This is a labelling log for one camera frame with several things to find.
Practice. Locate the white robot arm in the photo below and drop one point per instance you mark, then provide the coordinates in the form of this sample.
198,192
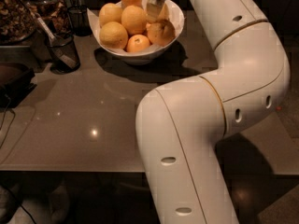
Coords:
178,124

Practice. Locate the white ceramic bowl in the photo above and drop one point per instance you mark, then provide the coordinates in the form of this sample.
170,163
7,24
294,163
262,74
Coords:
176,17

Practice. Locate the small front orange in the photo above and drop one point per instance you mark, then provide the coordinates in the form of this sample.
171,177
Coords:
137,43

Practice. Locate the black mesh cup back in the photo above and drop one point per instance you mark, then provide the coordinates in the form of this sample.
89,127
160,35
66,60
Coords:
79,20

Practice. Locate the black mesh cup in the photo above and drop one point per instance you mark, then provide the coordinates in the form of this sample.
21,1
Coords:
63,53
79,20

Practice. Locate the black mesh cup front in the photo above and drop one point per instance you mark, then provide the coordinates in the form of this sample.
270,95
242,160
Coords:
63,53

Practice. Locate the glass jar of granola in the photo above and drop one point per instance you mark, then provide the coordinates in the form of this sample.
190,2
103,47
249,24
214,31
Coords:
52,10

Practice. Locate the glass jar of nuts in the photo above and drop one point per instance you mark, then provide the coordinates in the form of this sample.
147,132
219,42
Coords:
16,22

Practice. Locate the black appliance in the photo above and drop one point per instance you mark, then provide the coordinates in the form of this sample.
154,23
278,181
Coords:
15,83

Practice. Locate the white shoe right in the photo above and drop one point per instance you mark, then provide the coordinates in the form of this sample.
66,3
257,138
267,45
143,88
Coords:
59,205

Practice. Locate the white shoe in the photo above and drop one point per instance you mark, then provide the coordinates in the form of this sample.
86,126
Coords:
59,205
8,205

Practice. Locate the white shoe left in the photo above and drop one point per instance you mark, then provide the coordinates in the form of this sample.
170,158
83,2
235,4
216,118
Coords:
8,205

